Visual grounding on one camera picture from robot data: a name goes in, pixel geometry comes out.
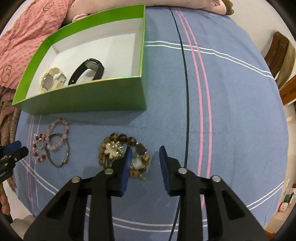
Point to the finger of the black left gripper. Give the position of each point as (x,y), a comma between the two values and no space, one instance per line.
(10,148)
(9,163)

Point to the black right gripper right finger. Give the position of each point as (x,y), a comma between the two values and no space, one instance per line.
(207,203)

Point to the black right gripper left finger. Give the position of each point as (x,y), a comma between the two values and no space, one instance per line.
(63,218)

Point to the white wrist watch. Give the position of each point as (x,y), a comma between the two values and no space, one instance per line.
(52,79)

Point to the black wrist watch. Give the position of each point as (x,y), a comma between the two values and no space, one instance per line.
(90,66)

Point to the brown fringed scarf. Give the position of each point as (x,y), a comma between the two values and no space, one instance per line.
(9,120)

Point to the silver metal bangle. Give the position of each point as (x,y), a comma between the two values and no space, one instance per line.
(57,150)

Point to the silver flower brooch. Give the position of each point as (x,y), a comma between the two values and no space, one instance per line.
(113,150)

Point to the pink dotted pillow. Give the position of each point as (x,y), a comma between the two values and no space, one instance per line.
(19,44)

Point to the blue striped bed sheet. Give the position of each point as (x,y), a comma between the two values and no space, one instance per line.
(211,102)

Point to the green cardboard box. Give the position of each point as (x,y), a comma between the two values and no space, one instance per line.
(114,37)

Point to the wooden furniture edge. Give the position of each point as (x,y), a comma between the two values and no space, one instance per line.
(288,92)

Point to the pink plush pillow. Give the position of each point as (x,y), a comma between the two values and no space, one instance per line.
(81,9)

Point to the wooden chair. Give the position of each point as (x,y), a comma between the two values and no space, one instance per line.
(280,59)

